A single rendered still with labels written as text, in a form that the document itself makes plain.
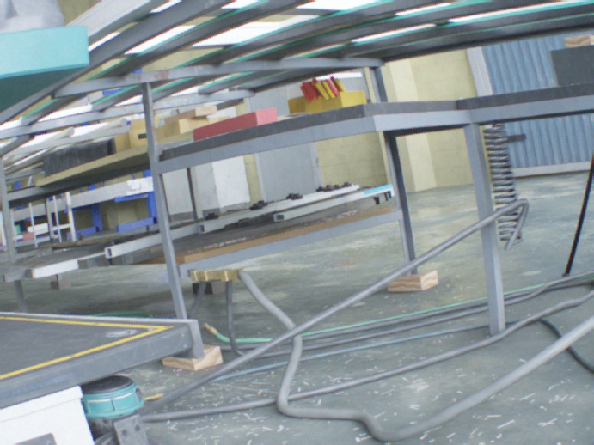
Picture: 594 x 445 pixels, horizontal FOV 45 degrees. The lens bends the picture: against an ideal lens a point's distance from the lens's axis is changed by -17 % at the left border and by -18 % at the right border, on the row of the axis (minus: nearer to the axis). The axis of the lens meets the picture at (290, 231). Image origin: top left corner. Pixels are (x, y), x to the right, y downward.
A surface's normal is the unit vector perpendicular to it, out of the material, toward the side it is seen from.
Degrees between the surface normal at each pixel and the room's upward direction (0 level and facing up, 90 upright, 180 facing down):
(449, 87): 90
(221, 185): 90
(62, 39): 90
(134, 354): 90
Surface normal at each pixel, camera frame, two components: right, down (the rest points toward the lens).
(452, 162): -0.72, 0.18
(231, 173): 0.68, -0.06
